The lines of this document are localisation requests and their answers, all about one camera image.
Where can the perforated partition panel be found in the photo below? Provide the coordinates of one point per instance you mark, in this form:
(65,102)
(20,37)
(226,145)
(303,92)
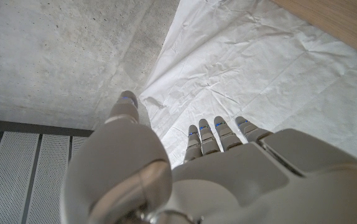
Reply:
(10,174)

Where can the white backdrop cloth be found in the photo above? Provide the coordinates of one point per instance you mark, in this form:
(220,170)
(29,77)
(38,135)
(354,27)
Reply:
(259,68)

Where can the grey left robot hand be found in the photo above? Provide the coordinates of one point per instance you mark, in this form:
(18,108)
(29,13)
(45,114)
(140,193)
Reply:
(228,186)

